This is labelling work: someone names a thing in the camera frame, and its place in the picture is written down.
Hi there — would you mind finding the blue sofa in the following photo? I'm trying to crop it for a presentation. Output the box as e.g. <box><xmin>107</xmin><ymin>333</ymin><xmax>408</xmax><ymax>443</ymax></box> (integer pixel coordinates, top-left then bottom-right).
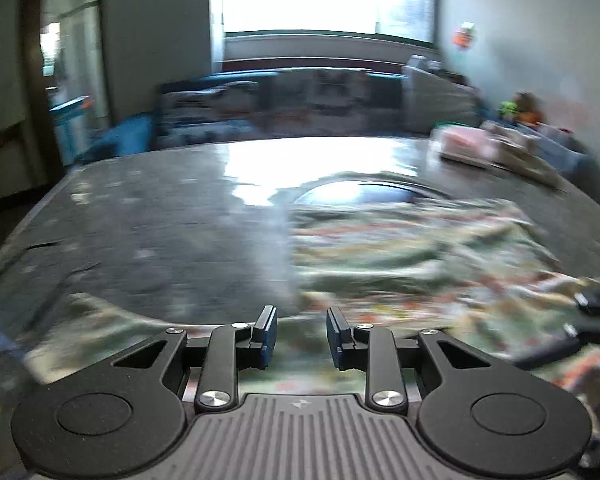
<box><xmin>80</xmin><ymin>69</ymin><xmax>411</xmax><ymax>163</ymax></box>

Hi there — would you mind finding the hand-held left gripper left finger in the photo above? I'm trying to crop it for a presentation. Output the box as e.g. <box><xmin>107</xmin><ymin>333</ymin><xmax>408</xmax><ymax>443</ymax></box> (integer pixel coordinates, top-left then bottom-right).
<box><xmin>111</xmin><ymin>305</ymin><xmax>279</xmax><ymax>413</ymax></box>

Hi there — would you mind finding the blue box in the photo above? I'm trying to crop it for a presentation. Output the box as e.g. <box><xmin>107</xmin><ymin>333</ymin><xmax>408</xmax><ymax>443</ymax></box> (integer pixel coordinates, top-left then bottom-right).
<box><xmin>49</xmin><ymin>94</ymin><xmax>95</xmax><ymax>162</ymax></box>

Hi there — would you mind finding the dark wooden door frame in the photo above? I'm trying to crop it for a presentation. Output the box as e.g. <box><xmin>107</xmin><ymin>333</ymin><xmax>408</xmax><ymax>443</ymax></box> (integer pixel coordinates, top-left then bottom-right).
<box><xmin>19</xmin><ymin>0</ymin><xmax>112</xmax><ymax>173</ymax></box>

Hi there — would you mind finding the grey pillow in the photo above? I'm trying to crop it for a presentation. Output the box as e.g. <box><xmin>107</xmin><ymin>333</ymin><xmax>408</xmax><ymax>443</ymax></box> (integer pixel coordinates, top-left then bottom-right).
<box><xmin>401</xmin><ymin>56</ymin><xmax>482</xmax><ymax>135</ymax></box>

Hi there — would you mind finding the pink tissue packet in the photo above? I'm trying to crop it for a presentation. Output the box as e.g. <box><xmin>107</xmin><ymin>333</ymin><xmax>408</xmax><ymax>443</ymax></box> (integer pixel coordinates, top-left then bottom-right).
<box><xmin>429</xmin><ymin>124</ymin><xmax>502</xmax><ymax>163</ymax></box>

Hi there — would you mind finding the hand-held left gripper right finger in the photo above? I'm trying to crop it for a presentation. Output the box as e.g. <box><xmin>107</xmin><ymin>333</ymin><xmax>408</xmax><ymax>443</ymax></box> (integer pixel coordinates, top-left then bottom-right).
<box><xmin>326</xmin><ymin>306</ymin><xmax>501</xmax><ymax>413</ymax></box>

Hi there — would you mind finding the floral patterned garment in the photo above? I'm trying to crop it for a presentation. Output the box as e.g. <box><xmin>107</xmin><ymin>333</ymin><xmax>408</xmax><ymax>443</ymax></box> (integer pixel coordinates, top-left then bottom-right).
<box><xmin>25</xmin><ymin>197</ymin><xmax>600</xmax><ymax>411</ymax></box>

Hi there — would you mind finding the colourful pinwheel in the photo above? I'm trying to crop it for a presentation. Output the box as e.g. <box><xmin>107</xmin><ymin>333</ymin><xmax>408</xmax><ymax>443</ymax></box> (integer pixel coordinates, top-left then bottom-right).
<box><xmin>451</xmin><ymin>20</ymin><xmax>479</xmax><ymax>52</ymax></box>

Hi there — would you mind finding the butterfly print cushion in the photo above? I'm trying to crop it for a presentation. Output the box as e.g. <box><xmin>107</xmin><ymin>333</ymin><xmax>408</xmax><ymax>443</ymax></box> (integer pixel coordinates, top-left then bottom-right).
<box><xmin>156</xmin><ymin>80</ymin><xmax>262</xmax><ymax>148</ymax></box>
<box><xmin>259</xmin><ymin>67</ymin><xmax>372</xmax><ymax>133</ymax></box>

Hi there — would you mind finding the round black induction cooktop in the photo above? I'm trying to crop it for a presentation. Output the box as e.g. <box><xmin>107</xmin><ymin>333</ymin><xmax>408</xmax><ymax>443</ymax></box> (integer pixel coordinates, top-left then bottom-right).
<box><xmin>292</xmin><ymin>181</ymin><xmax>452</xmax><ymax>206</ymax></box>

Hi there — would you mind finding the beige cloth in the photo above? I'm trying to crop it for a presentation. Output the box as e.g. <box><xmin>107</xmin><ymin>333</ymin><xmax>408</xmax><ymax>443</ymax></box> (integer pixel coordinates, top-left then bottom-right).
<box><xmin>480</xmin><ymin>120</ymin><xmax>567</xmax><ymax>192</ymax></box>

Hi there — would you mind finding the green and orange plush toy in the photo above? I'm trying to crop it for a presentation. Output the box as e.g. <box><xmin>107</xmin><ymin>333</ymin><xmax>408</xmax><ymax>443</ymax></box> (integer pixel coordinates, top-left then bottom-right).
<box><xmin>499</xmin><ymin>91</ymin><xmax>547</xmax><ymax>127</ymax></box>

